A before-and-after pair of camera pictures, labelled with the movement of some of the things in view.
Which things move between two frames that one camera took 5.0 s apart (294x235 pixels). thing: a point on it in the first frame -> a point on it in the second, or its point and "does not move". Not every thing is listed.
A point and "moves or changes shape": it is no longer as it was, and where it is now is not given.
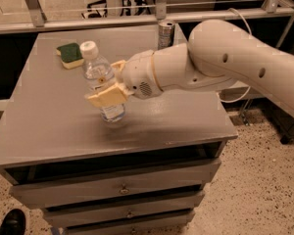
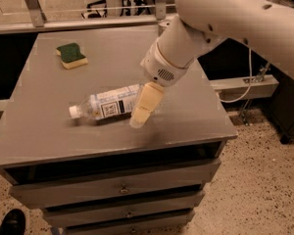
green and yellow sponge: [71, 55] does not move
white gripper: [137, 72] -> [161, 69]
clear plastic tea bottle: [99, 74] moves or changes shape
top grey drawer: [114, 185] does not move
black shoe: [14, 223] does not move
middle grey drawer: [173, 206] does not move
